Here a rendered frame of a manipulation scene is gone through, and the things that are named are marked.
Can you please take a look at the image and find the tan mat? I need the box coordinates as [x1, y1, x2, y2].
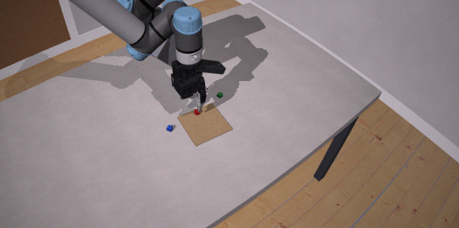
[177, 103, 232, 146]

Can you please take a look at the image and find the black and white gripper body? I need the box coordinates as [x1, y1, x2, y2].
[171, 60, 205, 100]

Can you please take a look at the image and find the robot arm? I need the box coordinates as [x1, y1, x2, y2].
[69, 0, 226, 75]

